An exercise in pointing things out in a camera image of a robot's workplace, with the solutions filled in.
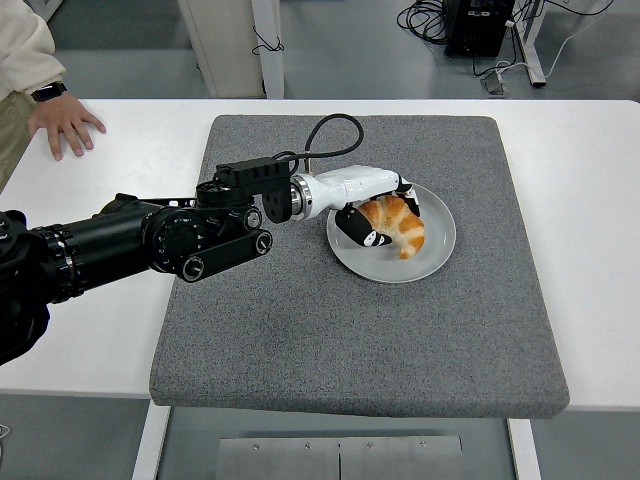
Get white desk leg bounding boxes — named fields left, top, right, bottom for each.
left=514, top=0, right=547, bottom=89

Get golden croissant bread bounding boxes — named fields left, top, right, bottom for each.
left=358, top=194, right=426, bottom=260

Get grey round plate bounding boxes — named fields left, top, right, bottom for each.
left=325, top=178, right=457, bottom=285

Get white table leg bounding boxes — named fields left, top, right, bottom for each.
left=130, top=402, right=172, bottom=480
left=507, top=418, right=543, bottom=480

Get grey metal plate with screws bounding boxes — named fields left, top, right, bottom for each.
left=218, top=435, right=465, bottom=480

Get person's leg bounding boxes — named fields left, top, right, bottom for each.
left=0, top=92, right=37, bottom=194

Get coiled black cables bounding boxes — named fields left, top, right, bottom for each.
left=396, top=0, right=449, bottom=46

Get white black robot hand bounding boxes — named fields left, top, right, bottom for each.
left=305, top=164, right=422, bottom=250

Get person's hand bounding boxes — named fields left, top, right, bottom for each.
left=27, top=92, right=108, bottom=162

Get long white cable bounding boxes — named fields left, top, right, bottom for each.
left=544, top=0, right=619, bottom=79

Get black computer box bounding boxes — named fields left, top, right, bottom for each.
left=443, top=0, right=516, bottom=58

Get white post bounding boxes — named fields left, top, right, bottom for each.
left=251, top=0, right=286, bottom=100

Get short black cord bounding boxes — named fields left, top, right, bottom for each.
left=252, top=24, right=285, bottom=55

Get black wristwatch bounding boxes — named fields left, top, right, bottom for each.
left=30, top=81, right=68, bottom=104

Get beige partition panel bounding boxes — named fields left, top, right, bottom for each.
left=177, top=0, right=266, bottom=100

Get grey speckled mat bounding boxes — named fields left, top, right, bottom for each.
left=148, top=114, right=571, bottom=420

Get grey floor pedal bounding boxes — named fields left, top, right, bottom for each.
left=479, top=69, right=511, bottom=97

